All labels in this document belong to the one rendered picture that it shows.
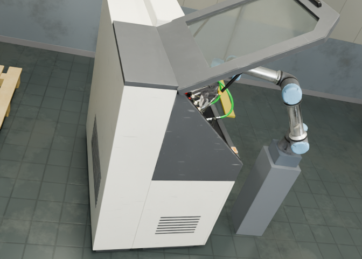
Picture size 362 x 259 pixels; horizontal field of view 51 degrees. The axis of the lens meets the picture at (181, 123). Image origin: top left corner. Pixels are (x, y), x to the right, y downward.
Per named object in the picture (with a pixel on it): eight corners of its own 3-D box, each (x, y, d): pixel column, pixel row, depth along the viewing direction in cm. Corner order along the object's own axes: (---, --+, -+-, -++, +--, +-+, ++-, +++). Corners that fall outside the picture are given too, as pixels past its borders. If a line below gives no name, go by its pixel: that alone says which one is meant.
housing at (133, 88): (130, 254, 284) (179, 85, 197) (90, 256, 275) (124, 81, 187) (113, 132, 388) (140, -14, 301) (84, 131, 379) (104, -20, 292)
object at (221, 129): (232, 177, 260) (241, 160, 250) (227, 177, 258) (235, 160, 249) (208, 120, 306) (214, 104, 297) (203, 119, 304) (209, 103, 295)
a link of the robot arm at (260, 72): (299, 71, 252) (229, 50, 249) (301, 79, 244) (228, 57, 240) (292, 86, 259) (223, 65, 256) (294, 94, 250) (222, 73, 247)
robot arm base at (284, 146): (293, 142, 291) (298, 132, 285) (299, 156, 279) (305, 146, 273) (275, 140, 287) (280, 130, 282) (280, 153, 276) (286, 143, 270)
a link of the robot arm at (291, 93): (307, 141, 271) (298, 75, 242) (311, 155, 258) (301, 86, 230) (290, 144, 274) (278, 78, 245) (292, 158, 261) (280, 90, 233)
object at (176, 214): (202, 250, 302) (235, 181, 256) (130, 254, 284) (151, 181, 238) (182, 183, 355) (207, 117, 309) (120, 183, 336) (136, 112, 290)
